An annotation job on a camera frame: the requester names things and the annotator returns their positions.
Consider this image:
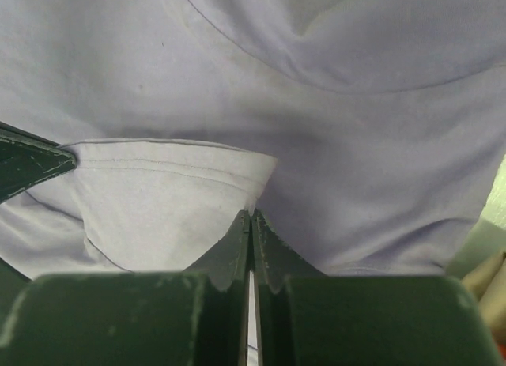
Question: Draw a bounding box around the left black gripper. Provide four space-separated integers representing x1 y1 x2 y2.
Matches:
0 123 77 323

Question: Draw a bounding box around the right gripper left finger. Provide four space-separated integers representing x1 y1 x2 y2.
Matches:
1 211 251 365

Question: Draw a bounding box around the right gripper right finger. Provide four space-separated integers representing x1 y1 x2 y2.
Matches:
251 212 504 365

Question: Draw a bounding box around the purple t shirt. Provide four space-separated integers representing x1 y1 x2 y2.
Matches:
1 0 505 279

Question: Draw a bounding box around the beige folded t shirt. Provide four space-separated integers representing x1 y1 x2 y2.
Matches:
462 251 505 345

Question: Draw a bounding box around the green plastic basin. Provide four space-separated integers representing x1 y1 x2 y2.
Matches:
447 159 505 278

